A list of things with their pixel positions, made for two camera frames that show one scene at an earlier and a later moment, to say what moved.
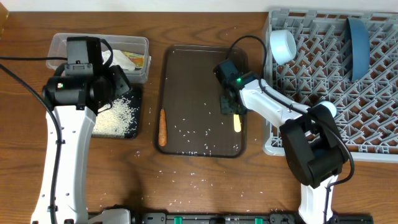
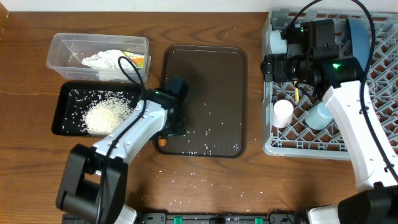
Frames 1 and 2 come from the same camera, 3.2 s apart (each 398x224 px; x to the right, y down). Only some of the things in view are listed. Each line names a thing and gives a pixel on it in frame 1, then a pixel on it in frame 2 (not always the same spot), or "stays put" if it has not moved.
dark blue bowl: [357, 48] stays put
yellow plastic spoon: [237, 123] to [296, 93]
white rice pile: [115, 121] stays put
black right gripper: [232, 104] to [267, 68]
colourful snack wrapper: [138, 60] stays put
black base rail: [240, 218] stays put
